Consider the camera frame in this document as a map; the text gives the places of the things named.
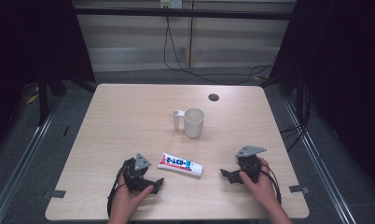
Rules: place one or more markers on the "white wall socket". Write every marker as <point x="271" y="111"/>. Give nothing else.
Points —
<point x="171" y="3"/>

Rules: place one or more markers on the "dark curtain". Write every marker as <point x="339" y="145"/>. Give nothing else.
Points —
<point x="341" y="77"/>
<point x="27" y="56"/>

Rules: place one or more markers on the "white toothpaste tube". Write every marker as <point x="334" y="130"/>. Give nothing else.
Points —
<point x="180" y="164"/>

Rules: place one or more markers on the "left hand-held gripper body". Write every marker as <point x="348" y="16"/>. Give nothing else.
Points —
<point x="138" y="168"/>

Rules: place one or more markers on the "small black floor strip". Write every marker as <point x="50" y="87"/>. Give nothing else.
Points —
<point x="66" y="130"/>

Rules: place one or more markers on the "black horizontal frame bar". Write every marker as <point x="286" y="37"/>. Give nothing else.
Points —
<point x="182" y="13"/>

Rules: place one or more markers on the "person's right hand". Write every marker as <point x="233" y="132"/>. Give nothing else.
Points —
<point x="261" y="186"/>

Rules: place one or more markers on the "grey tape strip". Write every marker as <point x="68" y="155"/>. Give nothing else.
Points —
<point x="299" y="188"/>
<point x="55" y="194"/>

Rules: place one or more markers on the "black metal stand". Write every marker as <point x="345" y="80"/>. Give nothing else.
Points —
<point x="43" y="96"/>

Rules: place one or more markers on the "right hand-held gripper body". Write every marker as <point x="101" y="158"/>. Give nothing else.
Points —
<point x="249" y="161"/>

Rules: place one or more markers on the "metal floor rail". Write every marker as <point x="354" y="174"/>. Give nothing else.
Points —
<point x="20" y="161"/>
<point x="319" y="168"/>

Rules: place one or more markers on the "person's left hand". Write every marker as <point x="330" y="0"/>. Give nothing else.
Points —
<point x="126" y="199"/>

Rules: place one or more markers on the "yellow floor object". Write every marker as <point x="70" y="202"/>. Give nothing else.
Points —
<point x="32" y="97"/>

